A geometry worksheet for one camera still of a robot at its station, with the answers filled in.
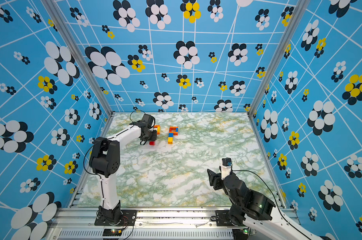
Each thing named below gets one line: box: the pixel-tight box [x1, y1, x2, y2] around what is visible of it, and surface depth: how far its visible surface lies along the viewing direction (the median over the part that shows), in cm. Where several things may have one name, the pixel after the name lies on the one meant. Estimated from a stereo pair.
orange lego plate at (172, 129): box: [169, 126, 179, 136], surface depth 110 cm
